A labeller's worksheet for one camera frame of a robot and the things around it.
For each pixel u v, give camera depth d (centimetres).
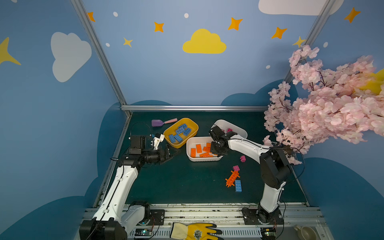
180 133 108
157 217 74
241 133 107
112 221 39
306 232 70
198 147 101
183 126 110
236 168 91
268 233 72
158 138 71
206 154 97
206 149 99
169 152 65
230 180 86
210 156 96
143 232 71
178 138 104
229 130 109
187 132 107
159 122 114
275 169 49
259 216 68
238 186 84
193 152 98
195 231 69
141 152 60
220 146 68
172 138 104
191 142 99
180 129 108
